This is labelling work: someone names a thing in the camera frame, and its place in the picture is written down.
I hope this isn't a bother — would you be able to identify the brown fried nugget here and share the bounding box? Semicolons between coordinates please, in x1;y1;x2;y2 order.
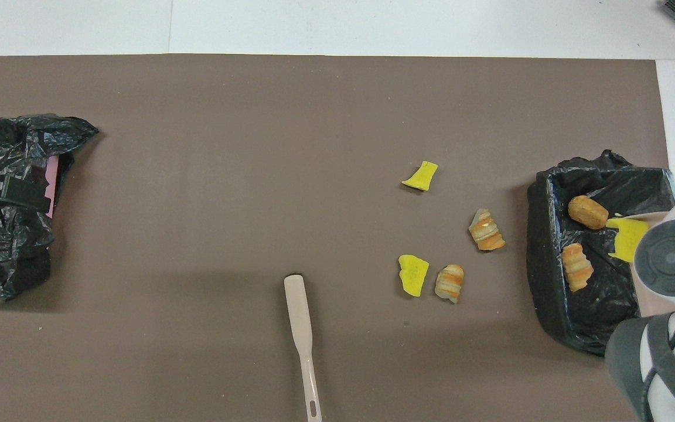
568;195;609;230

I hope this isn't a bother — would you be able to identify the pink bin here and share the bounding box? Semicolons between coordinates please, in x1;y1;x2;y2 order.
43;155;60;219

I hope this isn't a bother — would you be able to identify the orange striped pastry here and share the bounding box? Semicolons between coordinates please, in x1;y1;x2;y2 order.
561;243;595;293

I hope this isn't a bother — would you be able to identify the brown table mat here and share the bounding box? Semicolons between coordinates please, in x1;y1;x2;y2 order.
0;54;675;422

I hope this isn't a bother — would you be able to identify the black trash bag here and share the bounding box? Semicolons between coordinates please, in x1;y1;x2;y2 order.
526;149;675;357
0;113;100;303

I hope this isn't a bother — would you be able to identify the striped croissant with pale end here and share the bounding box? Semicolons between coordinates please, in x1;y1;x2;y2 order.
469;209;506;252

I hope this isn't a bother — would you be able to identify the small striped croissant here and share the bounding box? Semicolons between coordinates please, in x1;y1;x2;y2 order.
435;264;465;304

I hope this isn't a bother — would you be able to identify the yellow sponge piece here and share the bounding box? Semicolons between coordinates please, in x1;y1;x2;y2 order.
606;218;650;263
401;161;439;192
398;254;430;298

